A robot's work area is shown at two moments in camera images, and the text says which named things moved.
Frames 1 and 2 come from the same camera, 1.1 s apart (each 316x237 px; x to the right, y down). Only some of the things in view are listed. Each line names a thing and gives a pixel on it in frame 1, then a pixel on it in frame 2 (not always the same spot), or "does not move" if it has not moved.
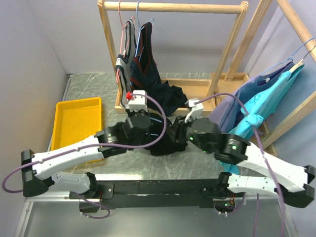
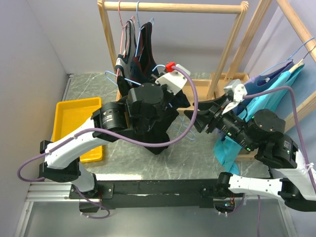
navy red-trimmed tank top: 161,96 does not move
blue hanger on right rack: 290,58 does not move
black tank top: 170,144 → 160,131
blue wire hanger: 156,120 → 107,73
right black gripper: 179,127 → 215,108
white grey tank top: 124,64 does not move
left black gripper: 130,112 → 170,95
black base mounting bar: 156,194 does not move
